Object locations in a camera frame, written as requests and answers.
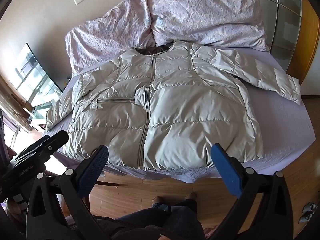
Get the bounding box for person's right shoe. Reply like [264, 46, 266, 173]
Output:
[184, 192, 198, 203]

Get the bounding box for person's shoe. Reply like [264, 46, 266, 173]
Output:
[152, 196, 172, 207]
[184, 192, 198, 203]

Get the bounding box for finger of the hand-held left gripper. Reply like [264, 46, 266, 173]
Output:
[12, 130, 70, 166]

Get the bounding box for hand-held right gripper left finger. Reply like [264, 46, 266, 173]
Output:
[25, 144, 110, 240]

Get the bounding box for pink floral duvet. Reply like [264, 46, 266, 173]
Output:
[64, 0, 270, 74]

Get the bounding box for person's left hand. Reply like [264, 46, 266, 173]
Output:
[5, 197, 26, 215]

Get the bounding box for person's legs in jeans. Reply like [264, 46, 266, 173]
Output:
[95, 199, 208, 240]

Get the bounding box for person's left shoe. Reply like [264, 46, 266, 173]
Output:
[152, 196, 172, 207]

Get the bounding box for grey slippers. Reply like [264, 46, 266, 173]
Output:
[299, 202, 316, 223]

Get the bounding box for wooden mirrored wardrobe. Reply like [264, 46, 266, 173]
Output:
[249, 0, 320, 85]

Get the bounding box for flat screen television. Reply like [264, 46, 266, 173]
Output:
[14, 43, 63, 105]

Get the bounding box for white puffer jacket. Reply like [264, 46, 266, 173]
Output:
[45, 40, 302, 170]

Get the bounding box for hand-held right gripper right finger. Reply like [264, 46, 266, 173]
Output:
[211, 143, 293, 240]

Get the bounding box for glass top cabinet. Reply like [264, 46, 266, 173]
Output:
[23, 99, 55, 131]

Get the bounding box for purple bed sheet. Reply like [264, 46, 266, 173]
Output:
[44, 47, 315, 183]

